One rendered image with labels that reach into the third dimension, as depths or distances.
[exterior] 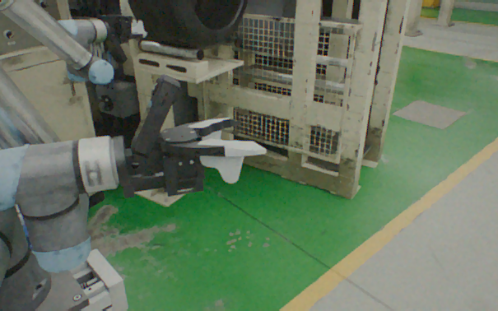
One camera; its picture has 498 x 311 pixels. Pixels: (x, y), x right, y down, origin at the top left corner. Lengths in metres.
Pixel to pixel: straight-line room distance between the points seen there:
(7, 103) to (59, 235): 0.21
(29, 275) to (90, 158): 0.36
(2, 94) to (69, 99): 1.45
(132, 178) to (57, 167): 0.10
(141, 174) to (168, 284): 1.30
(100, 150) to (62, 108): 1.55
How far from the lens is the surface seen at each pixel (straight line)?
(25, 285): 0.85
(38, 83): 2.02
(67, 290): 0.89
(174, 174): 0.56
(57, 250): 0.63
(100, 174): 0.56
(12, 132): 0.68
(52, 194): 0.58
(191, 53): 1.74
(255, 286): 1.81
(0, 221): 0.77
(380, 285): 1.91
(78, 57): 1.30
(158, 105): 0.55
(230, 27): 1.88
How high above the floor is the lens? 1.32
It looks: 28 degrees down
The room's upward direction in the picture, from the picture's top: straight up
